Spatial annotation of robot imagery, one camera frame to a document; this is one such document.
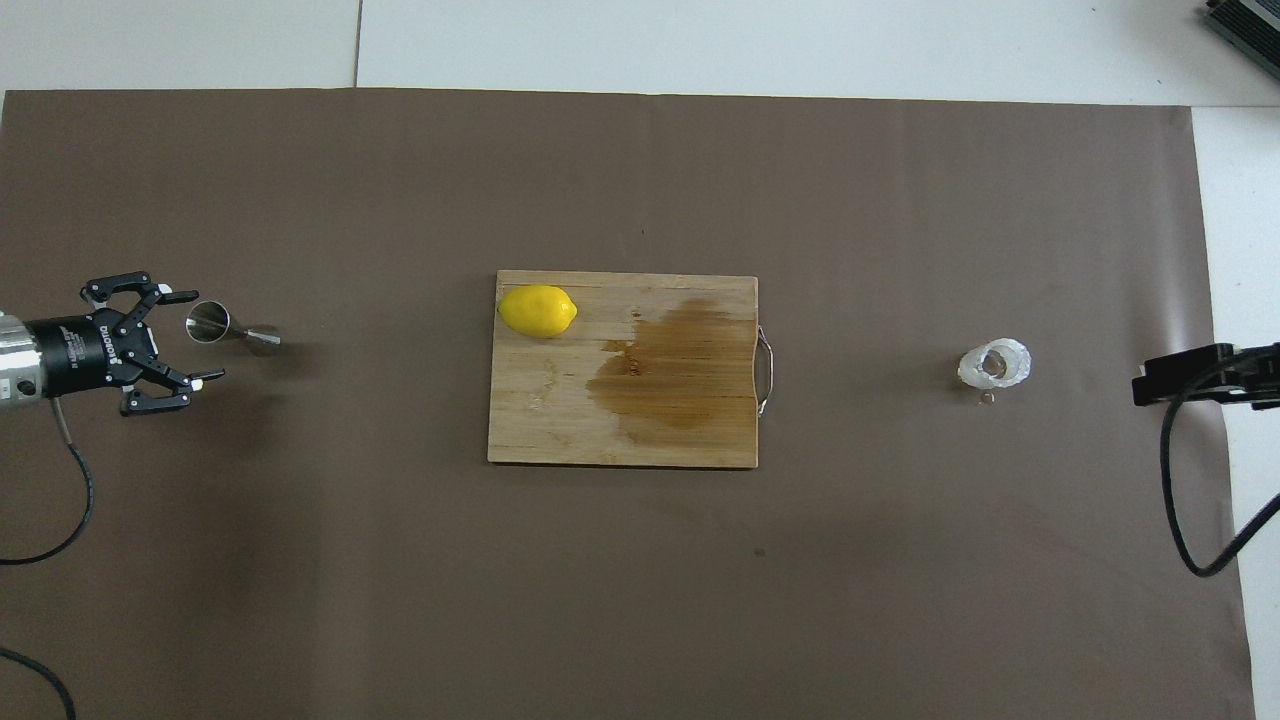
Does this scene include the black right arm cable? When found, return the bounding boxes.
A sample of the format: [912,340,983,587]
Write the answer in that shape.
[1160,355,1280,579]

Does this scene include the wooden cutting board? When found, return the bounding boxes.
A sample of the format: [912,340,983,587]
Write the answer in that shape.
[487,270,776,469]

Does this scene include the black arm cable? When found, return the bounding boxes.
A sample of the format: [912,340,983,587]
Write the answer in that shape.
[1160,355,1280,579]
[0,395,97,720]

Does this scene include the brown paper table mat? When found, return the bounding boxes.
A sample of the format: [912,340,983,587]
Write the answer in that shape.
[0,88,1256,720]

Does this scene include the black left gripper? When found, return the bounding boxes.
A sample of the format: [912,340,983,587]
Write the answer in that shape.
[25,270,226,417]

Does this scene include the small clear glass cup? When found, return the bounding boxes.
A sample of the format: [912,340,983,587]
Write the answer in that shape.
[957,338,1032,391]

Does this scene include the yellow lemon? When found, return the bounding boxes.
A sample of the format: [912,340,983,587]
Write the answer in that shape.
[498,285,579,339]

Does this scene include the steel double jigger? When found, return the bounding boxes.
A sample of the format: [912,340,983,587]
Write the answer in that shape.
[185,300,282,357]

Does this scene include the black ribbed device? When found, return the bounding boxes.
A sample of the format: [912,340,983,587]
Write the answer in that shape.
[1200,0,1280,56]

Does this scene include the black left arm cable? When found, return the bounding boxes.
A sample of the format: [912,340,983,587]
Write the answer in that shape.
[0,395,97,720]

